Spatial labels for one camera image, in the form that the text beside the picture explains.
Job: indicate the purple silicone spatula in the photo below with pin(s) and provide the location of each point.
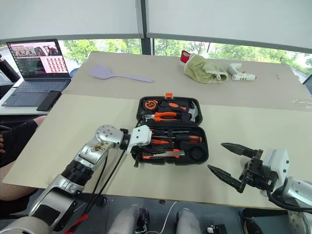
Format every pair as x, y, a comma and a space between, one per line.
100, 72

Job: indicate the bystander's bare hand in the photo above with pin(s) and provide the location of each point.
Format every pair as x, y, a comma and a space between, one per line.
2, 145

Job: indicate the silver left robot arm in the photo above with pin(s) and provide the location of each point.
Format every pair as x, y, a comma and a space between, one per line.
104, 136

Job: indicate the black tool case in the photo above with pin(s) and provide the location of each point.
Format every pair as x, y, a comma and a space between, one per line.
195, 159

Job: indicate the blue round disc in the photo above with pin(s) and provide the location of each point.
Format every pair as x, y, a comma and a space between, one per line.
73, 73

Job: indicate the white glue gun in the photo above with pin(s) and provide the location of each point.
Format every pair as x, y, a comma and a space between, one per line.
242, 77

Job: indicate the grey rounded shape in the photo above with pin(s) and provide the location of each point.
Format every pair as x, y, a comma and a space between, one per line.
126, 219
189, 220

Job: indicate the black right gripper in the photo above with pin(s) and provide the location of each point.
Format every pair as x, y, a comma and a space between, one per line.
258, 173

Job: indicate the black cylindrical bottle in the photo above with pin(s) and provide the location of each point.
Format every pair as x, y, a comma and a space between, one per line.
8, 69

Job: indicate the orange black utility knife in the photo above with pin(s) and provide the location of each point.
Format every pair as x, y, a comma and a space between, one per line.
158, 156

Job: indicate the long Phillips screwdriver orange black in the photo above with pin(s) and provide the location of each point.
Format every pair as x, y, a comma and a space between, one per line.
192, 139

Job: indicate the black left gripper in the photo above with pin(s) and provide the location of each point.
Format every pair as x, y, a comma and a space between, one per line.
136, 158

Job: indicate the white roller blind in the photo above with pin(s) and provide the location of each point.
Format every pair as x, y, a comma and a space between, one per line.
68, 17
219, 19

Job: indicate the orange black tape measure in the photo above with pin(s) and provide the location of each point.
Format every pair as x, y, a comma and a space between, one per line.
150, 104

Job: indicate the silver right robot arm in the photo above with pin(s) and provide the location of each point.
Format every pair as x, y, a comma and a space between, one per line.
297, 190

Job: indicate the grey open laptop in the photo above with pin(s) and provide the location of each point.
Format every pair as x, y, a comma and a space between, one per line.
41, 85

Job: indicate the green towel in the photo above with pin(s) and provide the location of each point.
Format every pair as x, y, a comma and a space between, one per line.
202, 69

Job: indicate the orange voltage tester pen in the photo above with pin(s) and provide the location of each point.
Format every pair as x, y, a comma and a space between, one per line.
161, 141

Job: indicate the dark window post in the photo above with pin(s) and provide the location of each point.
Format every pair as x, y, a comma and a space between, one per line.
147, 46

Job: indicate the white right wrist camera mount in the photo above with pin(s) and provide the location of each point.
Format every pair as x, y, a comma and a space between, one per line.
278, 163

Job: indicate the seated person in black shorts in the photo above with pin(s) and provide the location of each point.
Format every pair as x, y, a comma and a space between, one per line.
17, 141

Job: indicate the black smartphone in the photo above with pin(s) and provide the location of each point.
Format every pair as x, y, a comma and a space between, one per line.
48, 101

